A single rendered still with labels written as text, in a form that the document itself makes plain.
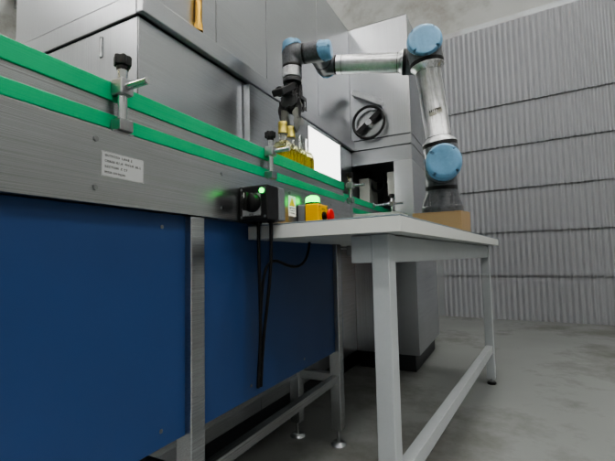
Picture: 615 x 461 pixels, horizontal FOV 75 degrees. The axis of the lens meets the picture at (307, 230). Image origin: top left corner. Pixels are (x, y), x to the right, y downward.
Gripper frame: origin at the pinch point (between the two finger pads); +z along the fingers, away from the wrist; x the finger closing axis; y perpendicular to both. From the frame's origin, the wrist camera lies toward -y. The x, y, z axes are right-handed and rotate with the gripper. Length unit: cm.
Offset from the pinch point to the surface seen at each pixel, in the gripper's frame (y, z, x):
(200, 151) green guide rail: -64, 26, -13
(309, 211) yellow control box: -25.2, 35.1, -19.7
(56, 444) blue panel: -93, 74, -13
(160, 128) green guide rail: -75, 24, -13
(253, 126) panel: -7.3, -0.9, 11.9
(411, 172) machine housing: 105, -1, -23
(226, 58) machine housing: -21.8, -21.0, 12.8
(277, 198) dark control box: -49, 34, -23
